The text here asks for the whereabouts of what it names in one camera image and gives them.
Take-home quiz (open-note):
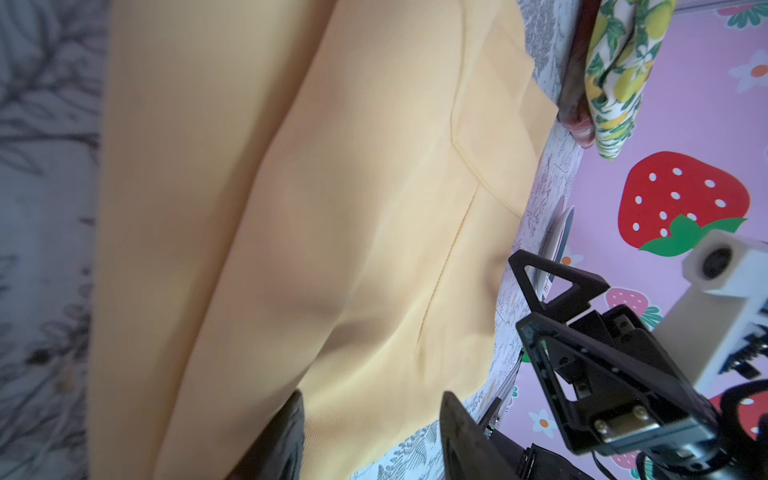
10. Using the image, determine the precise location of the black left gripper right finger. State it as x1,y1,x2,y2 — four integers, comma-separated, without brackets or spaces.
439,391,519,480

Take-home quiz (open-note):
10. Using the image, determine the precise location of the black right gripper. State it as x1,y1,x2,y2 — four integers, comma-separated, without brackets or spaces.
508,250,726,456

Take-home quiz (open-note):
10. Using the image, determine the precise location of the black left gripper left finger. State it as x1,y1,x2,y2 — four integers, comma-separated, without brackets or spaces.
226,390,305,480

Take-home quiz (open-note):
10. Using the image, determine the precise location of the red plaid skirt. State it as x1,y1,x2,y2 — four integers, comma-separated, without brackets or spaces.
557,0,601,149

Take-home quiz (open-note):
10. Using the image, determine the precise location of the tan skirt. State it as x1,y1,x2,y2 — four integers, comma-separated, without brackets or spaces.
88,1,557,479

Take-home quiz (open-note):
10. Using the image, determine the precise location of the lemon print skirt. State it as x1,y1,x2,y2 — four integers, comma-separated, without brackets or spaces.
584,0,677,161

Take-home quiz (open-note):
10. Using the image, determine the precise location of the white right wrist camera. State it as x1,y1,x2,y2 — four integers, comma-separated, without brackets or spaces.
653,230,767,396

